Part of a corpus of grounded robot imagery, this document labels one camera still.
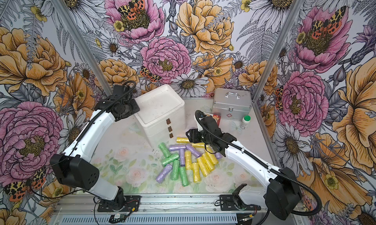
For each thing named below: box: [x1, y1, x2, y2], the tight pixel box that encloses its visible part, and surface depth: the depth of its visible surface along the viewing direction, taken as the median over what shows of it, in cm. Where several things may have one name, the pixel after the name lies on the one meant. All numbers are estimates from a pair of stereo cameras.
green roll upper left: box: [158, 142, 171, 158], surface depth 93 cm
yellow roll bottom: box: [191, 162, 202, 183], surface depth 85 cm
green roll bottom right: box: [179, 165, 190, 187], surface depth 83 cm
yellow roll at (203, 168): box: [196, 156, 212, 178], surface depth 85 cm
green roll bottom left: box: [170, 159, 180, 181], surface depth 85 cm
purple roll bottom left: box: [155, 163, 173, 183], surface depth 85 cm
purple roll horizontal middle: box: [168, 144, 187, 152], surface depth 93 cm
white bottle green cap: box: [239, 114, 252, 130], surface depth 101 cm
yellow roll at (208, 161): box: [201, 152, 215, 172], surface depth 88 cm
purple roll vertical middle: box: [179, 148, 186, 167], surface depth 90 cm
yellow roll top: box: [176, 136, 190, 144], surface depth 97 cm
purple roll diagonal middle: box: [185, 144, 202, 158], surface depth 92 cm
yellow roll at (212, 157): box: [205, 153, 219, 166], surface depth 89 cm
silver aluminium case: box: [211, 88, 253, 120], surface depth 104 cm
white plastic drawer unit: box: [134, 84, 186, 149], surface depth 87 cm
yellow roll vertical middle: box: [184, 150, 193, 171], surface depth 89 cm
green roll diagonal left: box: [162, 153, 180, 167], surface depth 89 cm
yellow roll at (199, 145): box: [191, 142, 206, 149], surface depth 93 cm
